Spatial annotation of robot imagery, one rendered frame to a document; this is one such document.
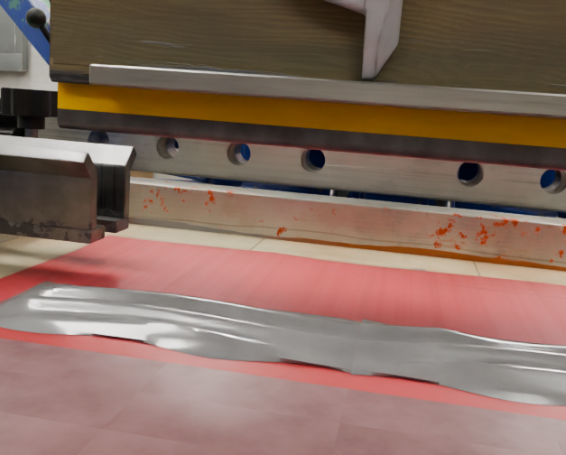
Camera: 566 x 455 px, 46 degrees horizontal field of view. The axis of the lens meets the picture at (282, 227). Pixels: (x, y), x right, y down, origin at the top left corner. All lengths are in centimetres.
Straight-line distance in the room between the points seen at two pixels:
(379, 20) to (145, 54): 12
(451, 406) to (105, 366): 14
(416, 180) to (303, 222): 12
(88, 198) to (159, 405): 17
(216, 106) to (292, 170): 25
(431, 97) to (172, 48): 13
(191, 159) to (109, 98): 25
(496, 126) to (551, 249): 21
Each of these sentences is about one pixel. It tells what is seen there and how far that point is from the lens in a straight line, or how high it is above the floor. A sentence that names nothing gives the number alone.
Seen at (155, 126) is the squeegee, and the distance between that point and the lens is 37.
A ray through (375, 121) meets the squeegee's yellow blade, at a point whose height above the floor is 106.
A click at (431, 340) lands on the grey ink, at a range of 33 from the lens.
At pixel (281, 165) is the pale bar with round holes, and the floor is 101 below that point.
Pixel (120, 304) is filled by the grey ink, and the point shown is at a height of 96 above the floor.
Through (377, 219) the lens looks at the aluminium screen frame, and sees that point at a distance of 53.
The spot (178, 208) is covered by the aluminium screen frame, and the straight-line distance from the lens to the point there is 56.
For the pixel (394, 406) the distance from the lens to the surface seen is 26.
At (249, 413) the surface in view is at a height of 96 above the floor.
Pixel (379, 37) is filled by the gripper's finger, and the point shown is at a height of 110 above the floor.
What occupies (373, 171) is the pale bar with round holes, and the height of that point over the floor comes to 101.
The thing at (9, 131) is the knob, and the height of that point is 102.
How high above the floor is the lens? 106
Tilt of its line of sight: 11 degrees down
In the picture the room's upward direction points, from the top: 4 degrees clockwise
